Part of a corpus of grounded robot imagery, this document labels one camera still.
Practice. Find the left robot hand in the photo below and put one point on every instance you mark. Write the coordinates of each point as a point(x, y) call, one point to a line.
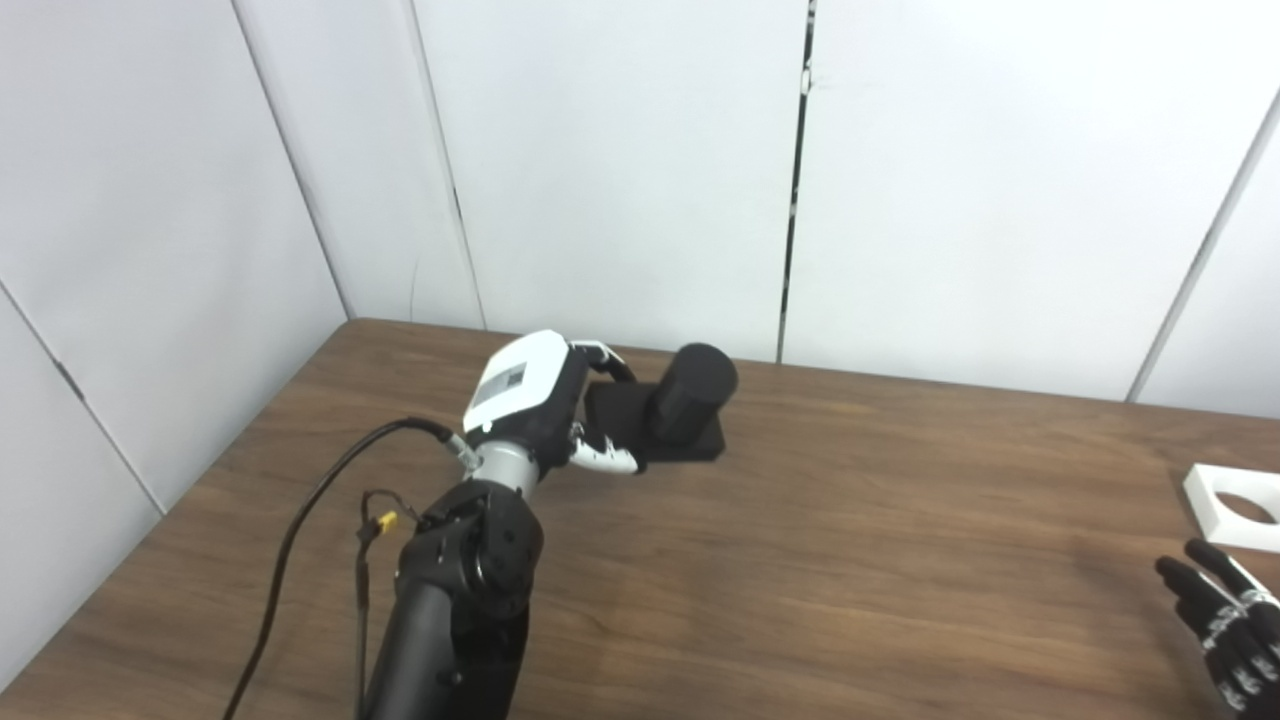
point(520, 380)

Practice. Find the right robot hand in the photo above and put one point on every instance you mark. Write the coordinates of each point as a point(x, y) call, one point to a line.
point(1245, 650)

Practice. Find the white square piece with hole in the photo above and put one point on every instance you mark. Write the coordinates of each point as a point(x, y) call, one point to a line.
point(1200, 500)

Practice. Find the black peg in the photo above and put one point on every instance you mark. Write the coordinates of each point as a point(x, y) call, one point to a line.
point(690, 400)

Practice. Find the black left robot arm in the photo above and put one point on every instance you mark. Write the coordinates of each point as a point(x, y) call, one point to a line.
point(460, 600)

